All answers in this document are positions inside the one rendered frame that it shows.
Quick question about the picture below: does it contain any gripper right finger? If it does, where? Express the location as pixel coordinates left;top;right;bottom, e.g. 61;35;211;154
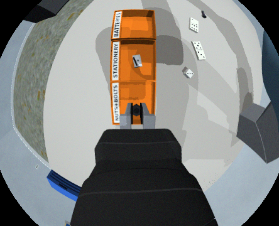
140;102;156;129

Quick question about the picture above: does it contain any orange rack of labelled bins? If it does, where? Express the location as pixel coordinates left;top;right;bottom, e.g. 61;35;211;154
110;9;156;125

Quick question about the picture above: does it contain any small white die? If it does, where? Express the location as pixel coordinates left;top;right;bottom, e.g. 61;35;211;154
183;69;194;78

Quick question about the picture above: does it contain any white domino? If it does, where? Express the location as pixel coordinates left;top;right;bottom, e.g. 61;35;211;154
191;41;206;60
189;18;199;33

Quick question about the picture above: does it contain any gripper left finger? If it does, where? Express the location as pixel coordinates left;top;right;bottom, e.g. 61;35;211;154
119;103;133;129

